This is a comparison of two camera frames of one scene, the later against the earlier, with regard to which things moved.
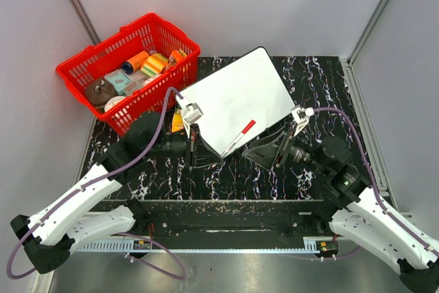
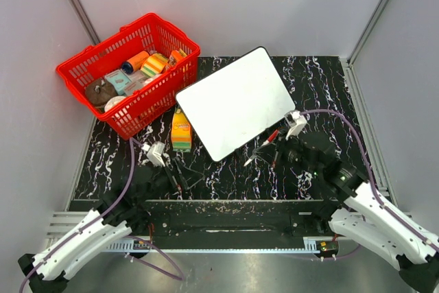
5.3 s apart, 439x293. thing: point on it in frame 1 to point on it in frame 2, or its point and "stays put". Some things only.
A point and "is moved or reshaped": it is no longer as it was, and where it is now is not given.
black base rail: x=232 y=218 stays put
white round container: x=112 y=101 stays put
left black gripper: x=199 y=153 to x=182 y=177
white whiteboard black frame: x=247 y=88 stays put
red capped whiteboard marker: x=245 y=130 is moved or reshaped
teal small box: x=120 y=80 stays put
